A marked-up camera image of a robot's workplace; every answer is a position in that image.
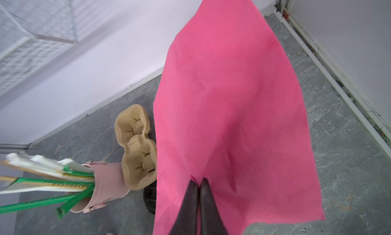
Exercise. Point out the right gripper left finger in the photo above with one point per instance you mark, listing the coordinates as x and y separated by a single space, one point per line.
186 221

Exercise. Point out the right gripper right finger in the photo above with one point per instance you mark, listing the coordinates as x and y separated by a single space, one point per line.
211 222

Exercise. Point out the single pink paper napkin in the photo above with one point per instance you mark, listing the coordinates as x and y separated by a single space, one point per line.
229 108

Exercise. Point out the stack of black cup lids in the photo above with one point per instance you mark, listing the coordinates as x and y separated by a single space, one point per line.
149 198

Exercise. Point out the brown pulp cup carrier stack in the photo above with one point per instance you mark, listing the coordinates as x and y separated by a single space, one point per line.
139 162

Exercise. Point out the pink cup of stirrers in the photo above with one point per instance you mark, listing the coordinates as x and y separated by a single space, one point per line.
86 187

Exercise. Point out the long white wire shelf basket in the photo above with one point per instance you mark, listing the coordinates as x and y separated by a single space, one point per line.
33 32

